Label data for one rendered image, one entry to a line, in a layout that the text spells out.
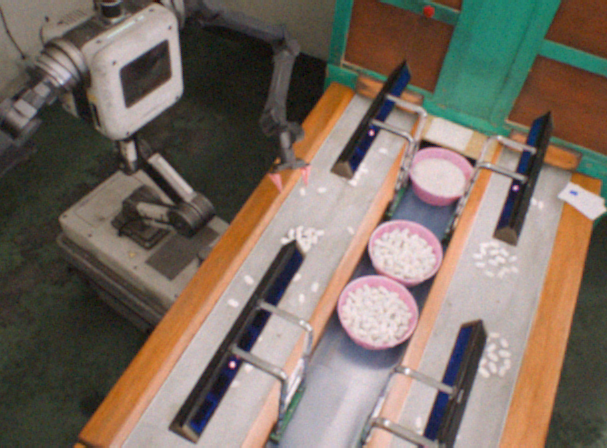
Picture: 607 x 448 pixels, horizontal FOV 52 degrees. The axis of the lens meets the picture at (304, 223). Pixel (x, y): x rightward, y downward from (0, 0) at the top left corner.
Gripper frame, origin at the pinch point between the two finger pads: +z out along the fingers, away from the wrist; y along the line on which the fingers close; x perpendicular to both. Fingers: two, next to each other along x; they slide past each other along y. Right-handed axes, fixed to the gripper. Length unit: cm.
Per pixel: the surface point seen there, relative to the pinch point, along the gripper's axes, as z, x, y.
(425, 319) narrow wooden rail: 48, 35, -24
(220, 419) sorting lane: 53, 37, 50
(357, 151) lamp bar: -9.4, 16.7, -18.9
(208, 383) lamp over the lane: 27, 64, 54
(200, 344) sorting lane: 37, 18, 47
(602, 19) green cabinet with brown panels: -35, 36, -110
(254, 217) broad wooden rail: 9.4, -11.5, 13.2
